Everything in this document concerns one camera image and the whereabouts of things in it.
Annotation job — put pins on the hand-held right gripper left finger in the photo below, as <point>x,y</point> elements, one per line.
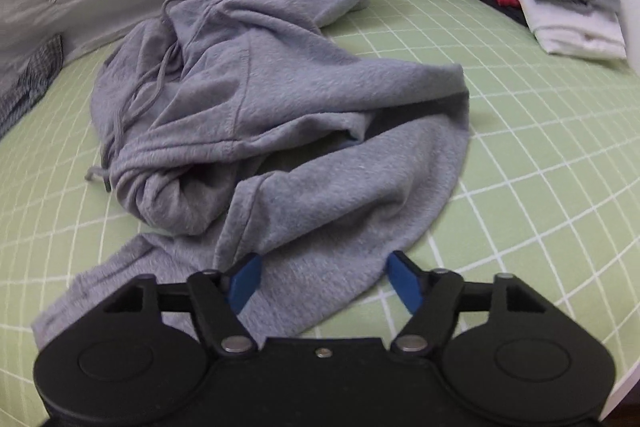
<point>246,282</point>

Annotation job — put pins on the green grid mat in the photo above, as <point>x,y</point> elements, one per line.
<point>525,157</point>

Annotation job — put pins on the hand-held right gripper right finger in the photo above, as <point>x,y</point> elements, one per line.
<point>405,282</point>

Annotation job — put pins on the blue plaid shirt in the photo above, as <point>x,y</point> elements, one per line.
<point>30,82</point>

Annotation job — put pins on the grey hoodie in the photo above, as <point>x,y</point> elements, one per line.
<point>280,107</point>

